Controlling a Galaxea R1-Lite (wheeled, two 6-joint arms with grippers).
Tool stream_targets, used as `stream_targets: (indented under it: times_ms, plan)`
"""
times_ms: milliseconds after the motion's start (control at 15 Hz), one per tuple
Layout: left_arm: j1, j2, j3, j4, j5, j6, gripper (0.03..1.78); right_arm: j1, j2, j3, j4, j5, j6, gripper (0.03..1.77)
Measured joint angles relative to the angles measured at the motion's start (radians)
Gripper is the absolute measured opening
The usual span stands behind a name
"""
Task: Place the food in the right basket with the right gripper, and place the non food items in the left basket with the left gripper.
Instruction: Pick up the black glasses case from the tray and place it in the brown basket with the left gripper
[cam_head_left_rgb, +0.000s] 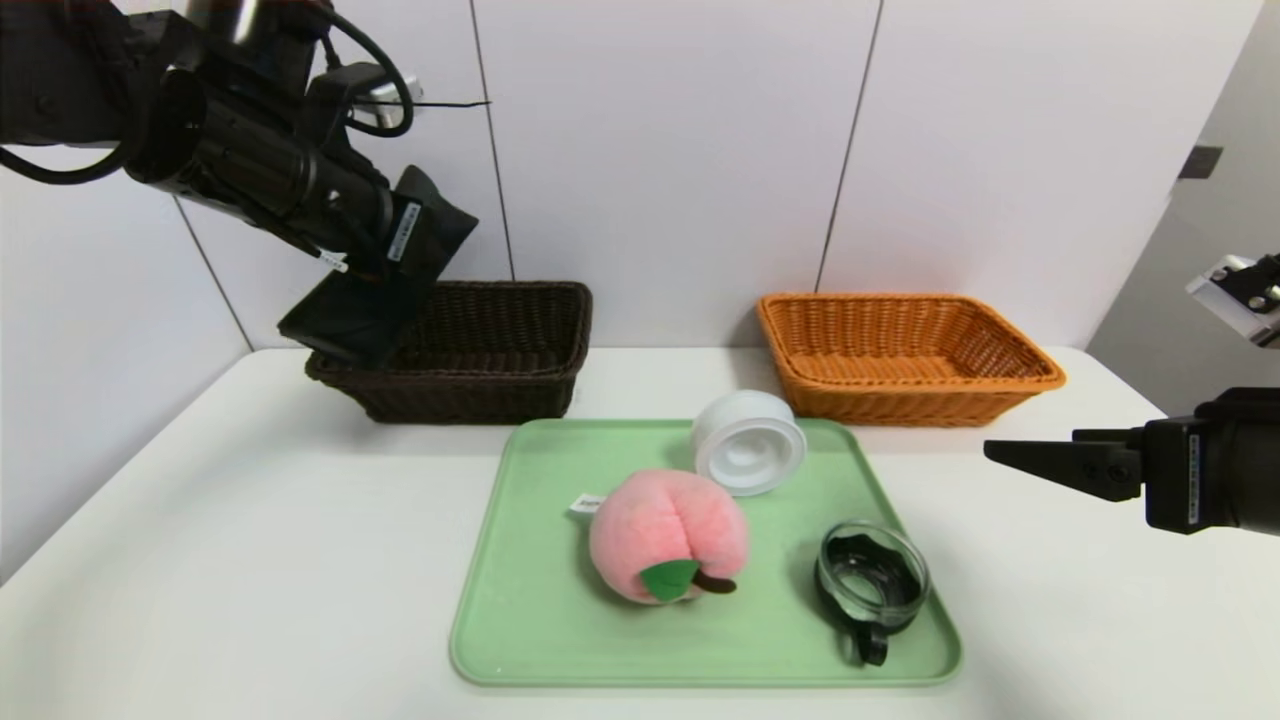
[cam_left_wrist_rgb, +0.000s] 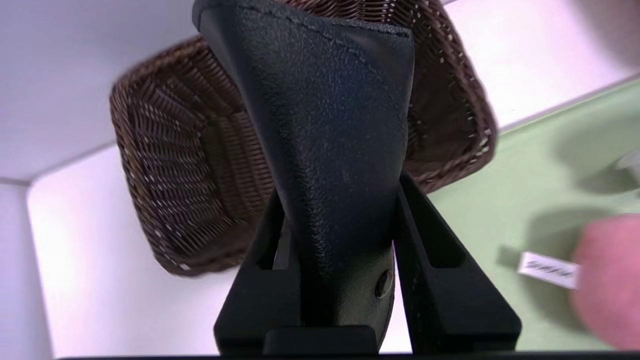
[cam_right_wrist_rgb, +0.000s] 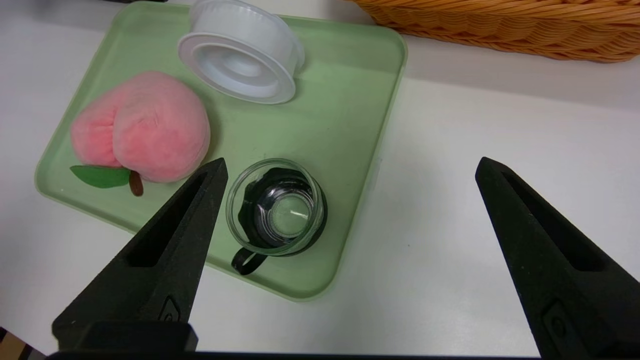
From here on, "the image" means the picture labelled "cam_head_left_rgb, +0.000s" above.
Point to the black leather pouch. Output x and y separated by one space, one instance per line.
350 320

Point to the light green plastic tray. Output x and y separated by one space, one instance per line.
540 620

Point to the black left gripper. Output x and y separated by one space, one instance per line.
408 233

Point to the dark brown wicker basket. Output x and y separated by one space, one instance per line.
490 340

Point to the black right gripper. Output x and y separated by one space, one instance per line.
1180 478

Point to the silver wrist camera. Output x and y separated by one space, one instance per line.
1240 300
385 100

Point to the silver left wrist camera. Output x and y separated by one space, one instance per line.
385 100

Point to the orange wicker basket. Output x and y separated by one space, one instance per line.
900 340

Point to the white round plastic cup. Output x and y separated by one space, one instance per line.
748 450

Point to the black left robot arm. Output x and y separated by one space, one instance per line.
60 80

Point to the pink plush peach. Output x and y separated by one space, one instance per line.
670 530

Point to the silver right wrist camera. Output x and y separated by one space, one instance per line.
1240 300

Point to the black wall bracket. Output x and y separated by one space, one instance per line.
1200 162

